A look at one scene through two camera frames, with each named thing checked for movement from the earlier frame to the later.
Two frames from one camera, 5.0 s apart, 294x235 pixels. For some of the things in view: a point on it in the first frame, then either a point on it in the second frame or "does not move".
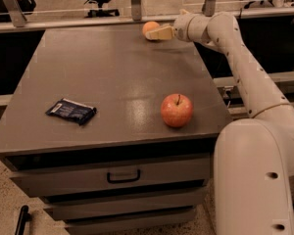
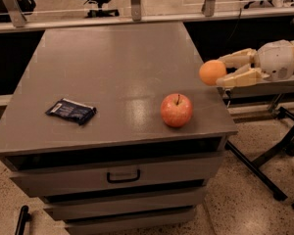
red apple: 176,110 does not move
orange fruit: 149,26 → 210,70
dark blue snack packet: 73,111 does not move
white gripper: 180,27 → 274,61
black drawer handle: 127,180 does not move
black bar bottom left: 24,217 does not move
